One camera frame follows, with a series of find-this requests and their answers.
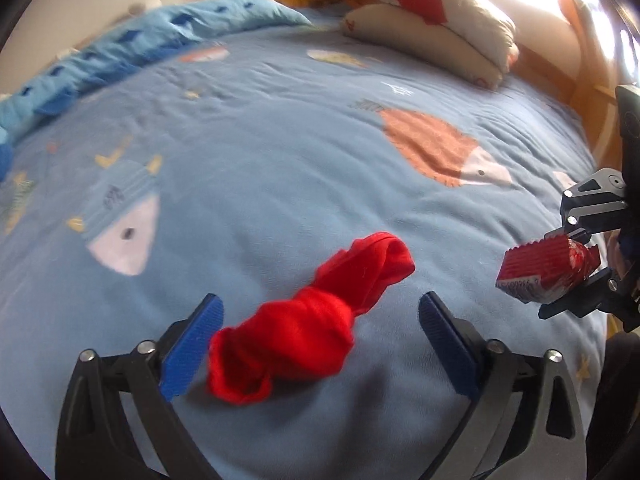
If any red snack wrapper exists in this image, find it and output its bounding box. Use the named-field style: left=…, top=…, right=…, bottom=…
left=496, top=235, right=601, bottom=304

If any red sock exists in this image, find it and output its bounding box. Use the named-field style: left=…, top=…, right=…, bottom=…
left=207, top=232, right=416, bottom=405

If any blue fish-print bedspread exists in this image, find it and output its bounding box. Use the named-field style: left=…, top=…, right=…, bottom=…
left=1, top=15, right=606, bottom=479

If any white red-patterned pillow upper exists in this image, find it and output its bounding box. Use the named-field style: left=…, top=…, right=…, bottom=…
left=380, top=0, right=518, bottom=73

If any blue dinosaur plush bolster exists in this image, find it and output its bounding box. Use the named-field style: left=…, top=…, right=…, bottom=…
left=1, top=0, right=310, bottom=178

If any cream pillow lower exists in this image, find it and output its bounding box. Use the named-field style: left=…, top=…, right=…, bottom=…
left=341, top=3, right=503, bottom=90

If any small white plush toy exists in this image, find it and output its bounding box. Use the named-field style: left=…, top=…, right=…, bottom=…
left=127, top=0, right=163, bottom=16

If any wooden bunk bed frame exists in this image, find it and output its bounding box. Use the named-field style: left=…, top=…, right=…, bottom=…
left=277, top=0, right=623, bottom=169

